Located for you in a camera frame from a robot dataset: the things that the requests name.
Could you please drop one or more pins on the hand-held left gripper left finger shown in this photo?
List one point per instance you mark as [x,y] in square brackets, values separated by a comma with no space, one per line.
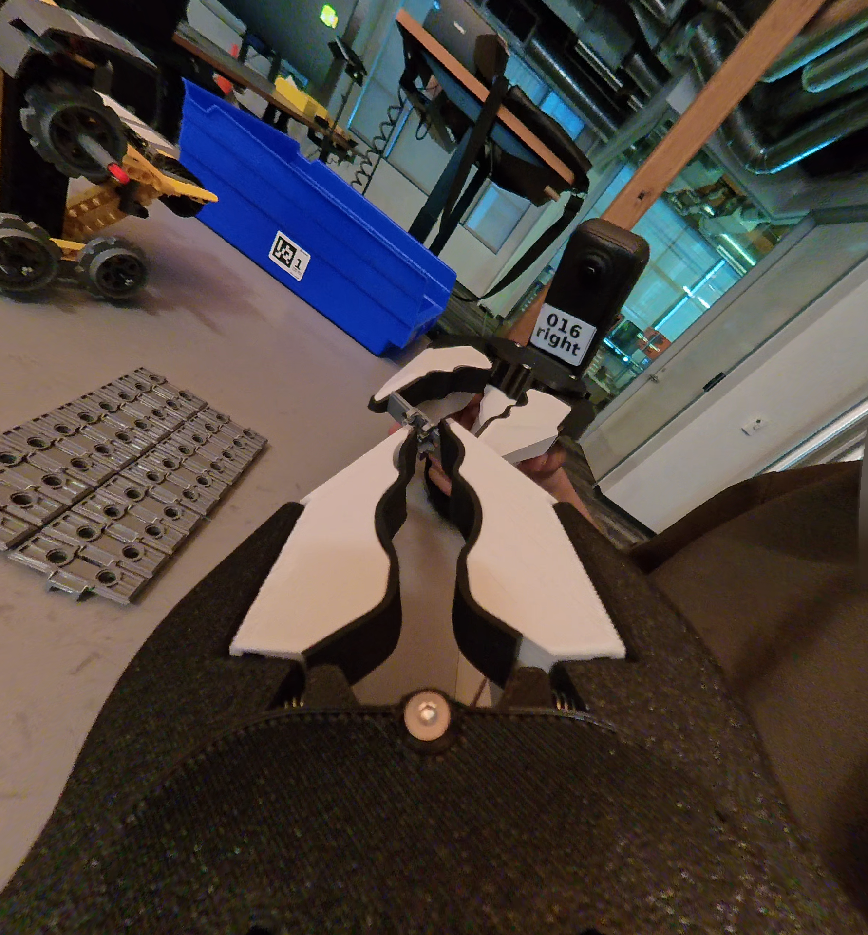
[317,570]

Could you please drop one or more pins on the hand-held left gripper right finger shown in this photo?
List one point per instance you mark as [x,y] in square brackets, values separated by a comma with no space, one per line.
[536,577]

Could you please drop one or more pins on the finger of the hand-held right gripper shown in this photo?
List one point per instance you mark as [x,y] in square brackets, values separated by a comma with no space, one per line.
[529,427]
[434,363]

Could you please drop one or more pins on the dark grey track link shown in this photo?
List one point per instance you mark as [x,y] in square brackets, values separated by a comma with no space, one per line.
[425,438]
[405,407]

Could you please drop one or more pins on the person's right hand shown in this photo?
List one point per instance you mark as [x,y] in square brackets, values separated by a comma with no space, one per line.
[554,478]

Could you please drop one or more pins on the wooden standing desk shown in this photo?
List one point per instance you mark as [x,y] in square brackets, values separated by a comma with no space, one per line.
[522,124]

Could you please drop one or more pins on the blue plastic storage bin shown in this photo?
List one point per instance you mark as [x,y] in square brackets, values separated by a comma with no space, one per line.
[317,212]

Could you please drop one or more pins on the yellow black brick vehicle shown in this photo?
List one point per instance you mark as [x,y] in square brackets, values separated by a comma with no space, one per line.
[76,131]

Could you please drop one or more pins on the wooden post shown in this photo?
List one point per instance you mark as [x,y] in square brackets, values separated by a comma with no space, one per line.
[711,109]

